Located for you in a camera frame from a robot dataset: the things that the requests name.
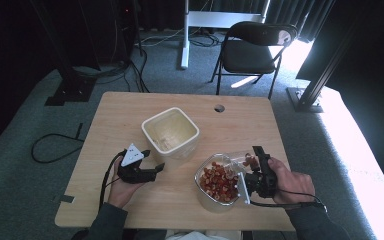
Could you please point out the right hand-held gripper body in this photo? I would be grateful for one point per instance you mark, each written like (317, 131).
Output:
(263, 183)

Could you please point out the person's right hand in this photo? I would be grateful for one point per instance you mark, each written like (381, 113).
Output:
(293, 188)

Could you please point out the person's left hand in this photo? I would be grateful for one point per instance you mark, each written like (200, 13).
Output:
(120, 191)

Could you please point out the clear plastic container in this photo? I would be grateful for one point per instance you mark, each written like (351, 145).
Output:
(203, 200)

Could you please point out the black metal stand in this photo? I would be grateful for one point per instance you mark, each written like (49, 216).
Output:
(308, 96)
(70, 83)

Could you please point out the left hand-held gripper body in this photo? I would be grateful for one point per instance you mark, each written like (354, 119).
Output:
(131, 166)

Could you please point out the dark curtain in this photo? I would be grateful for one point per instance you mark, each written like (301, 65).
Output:
(300, 13)

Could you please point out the black equipment case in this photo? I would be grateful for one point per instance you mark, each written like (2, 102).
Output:
(113, 30)

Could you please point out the pile of red snack pieces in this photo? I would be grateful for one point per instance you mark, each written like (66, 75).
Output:
(218, 183)

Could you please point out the grey tape piece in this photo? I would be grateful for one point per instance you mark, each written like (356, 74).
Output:
(63, 199)

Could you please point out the white square container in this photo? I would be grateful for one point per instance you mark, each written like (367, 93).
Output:
(170, 131)

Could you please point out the white cloth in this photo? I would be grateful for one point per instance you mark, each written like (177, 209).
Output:
(203, 236)

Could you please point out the black folding chair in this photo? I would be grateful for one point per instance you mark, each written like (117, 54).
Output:
(246, 56)

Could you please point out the white desk frame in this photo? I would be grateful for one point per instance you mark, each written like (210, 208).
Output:
(213, 19)

